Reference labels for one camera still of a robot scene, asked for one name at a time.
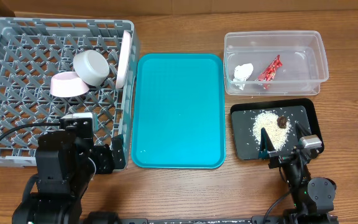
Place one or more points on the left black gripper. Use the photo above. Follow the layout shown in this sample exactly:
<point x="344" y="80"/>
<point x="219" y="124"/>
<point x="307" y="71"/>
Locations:
<point x="107" y="165"/>

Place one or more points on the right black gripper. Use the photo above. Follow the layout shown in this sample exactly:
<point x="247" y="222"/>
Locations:
<point x="285" y="158"/>

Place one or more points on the pile of white rice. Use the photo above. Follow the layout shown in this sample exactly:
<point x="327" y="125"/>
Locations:
<point x="268" y="121"/>

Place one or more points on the brown food chunk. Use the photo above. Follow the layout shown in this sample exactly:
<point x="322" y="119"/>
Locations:
<point x="282" y="122"/>

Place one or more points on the red snack wrapper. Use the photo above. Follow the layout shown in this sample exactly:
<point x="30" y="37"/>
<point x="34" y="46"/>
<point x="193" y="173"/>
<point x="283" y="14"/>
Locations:
<point x="269" y="73"/>

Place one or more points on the white tissue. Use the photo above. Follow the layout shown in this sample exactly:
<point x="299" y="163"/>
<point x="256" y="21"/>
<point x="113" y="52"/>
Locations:
<point x="242" y="73"/>

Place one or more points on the pink bowl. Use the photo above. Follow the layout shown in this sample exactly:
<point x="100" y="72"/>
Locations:
<point x="67" y="84"/>

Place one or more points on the grey-green bowl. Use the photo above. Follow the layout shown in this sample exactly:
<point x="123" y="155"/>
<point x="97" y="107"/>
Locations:
<point x="91" y="67"/>

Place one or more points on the pale pink round plate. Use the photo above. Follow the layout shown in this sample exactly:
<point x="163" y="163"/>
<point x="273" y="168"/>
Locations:
<point x="124" y="57"/>

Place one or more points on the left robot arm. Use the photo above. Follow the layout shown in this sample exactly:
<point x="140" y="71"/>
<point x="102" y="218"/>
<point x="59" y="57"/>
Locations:
<point x="66" y="163"/>

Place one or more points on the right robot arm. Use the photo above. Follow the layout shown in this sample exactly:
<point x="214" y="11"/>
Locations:
<point x="313" y="198"/>

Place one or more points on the black food waste tray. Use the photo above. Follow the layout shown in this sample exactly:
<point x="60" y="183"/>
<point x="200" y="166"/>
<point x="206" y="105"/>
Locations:
<point x="296" y="110"/>

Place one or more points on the clear plastic waste bin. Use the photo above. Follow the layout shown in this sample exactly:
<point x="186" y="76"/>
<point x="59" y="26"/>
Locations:
<point x="302" y="53"/>

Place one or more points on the teal serving tray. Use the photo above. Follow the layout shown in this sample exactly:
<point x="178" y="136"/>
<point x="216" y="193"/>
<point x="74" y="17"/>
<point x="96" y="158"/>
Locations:
<point x="179" y="112"/>

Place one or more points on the grey plastic dish rack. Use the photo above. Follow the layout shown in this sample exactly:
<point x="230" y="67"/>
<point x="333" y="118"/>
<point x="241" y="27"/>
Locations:
<point x="32" y="51"/>

